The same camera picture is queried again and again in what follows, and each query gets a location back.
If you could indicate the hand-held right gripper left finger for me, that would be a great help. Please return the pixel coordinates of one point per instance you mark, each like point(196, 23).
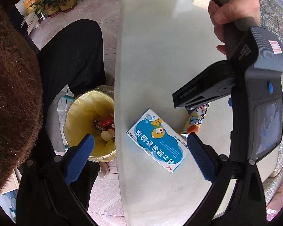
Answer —
point(81, 155)

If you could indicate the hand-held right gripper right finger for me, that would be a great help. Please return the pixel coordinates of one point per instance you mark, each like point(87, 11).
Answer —
point(200, 157)

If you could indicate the pink slipper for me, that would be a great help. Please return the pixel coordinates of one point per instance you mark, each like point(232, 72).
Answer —
point(103, 169)

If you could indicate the yellow plastic bag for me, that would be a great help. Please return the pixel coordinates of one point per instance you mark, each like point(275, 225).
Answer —
point(33, 3)

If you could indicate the large blue white medicine box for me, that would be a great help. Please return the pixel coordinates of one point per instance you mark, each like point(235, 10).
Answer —
point(155, 143)

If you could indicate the white cardboard box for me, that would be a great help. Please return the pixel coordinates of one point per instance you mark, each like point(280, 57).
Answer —
point(35, 21)

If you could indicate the yellow snack wrapper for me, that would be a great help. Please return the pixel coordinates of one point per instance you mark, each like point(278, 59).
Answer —
point(194, 124)

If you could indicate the pink gift bag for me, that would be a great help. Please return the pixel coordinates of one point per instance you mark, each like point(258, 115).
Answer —
point(280, 200)

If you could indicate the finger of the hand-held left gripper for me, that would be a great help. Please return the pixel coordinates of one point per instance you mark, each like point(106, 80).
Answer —
point(193, 94)

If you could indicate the person's left hand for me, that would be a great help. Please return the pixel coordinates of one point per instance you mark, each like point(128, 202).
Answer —
point(240, 7)

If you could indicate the brown fuzzy jacket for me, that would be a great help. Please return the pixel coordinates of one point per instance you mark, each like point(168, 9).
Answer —
point(14, 87)

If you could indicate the yellow lined trash bin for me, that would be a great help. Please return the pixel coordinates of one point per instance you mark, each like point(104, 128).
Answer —
point(77, 113)

